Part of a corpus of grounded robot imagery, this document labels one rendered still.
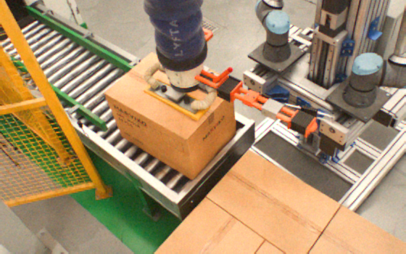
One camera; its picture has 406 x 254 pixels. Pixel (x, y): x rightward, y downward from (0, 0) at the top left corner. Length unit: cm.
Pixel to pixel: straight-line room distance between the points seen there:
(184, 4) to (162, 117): 73
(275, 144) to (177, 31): 146
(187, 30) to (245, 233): 108
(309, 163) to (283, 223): 72
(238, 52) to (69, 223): 208
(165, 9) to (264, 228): 121
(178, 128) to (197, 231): 55
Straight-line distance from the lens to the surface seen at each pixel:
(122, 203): 298
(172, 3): 153
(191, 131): 200
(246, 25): 416
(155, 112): 212
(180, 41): 166
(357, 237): 220
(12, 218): 255
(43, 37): 363
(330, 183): 272
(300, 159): 280
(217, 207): 222
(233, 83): 176
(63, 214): 310
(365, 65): 188
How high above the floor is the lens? 250
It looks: 49 degrees down
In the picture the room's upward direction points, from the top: 9 degrees counter-clockwise
